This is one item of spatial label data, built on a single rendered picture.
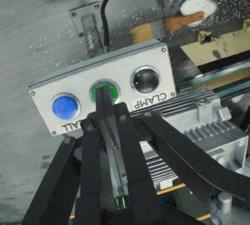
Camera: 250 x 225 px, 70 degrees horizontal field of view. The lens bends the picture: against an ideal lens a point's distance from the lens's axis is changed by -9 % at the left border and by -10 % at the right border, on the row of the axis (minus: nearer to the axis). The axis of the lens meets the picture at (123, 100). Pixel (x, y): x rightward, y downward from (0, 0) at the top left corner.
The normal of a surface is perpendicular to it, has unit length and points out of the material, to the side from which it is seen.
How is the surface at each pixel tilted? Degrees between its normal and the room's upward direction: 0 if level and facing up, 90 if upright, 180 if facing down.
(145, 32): 2
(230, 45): 90
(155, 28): 0
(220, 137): 113
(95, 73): 21
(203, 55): 90
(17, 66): 0
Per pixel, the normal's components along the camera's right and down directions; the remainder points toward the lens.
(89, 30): -0.21, -0.64
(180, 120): 0.16, 0.39
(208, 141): -0.21, -0.89
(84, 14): 0.23, 0.70
